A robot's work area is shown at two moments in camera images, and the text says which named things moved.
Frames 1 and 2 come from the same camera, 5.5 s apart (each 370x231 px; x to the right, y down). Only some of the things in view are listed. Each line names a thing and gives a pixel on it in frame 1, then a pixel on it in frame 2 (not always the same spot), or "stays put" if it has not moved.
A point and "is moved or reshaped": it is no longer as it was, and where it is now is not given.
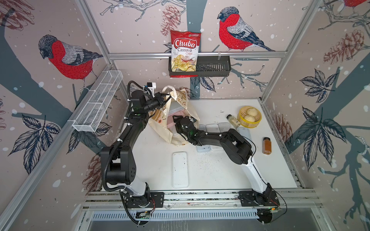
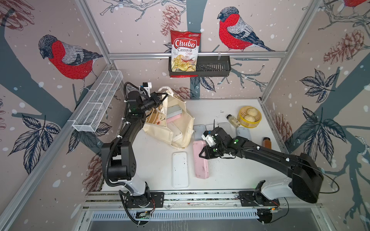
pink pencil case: (170, 121) → (201, 163)
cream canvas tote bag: (158, 118) is moved or reshaped
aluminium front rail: (112, 199) stays put
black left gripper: (158, 97) stays put
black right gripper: (178, 121) → (207, 155)
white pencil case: (180, 178) stays put
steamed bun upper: (252, 111) stays put
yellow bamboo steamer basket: (249, 116) stays put
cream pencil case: (224, 127) stays put
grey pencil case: (244, 132) stays put
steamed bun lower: (249, 118) stays put
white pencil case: (216, 148) is moved or reshaped
